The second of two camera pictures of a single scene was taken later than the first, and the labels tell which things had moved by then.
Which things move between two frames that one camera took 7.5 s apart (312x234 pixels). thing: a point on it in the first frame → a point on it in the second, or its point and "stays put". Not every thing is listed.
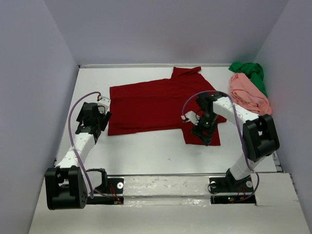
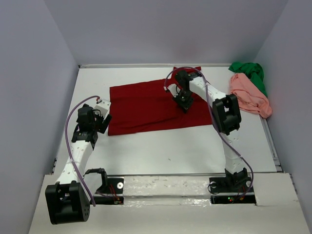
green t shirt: (254, 71) stays put
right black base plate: (229, 184) stays put
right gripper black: (198, 130) → (185, 105)
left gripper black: (104, 119) stays put
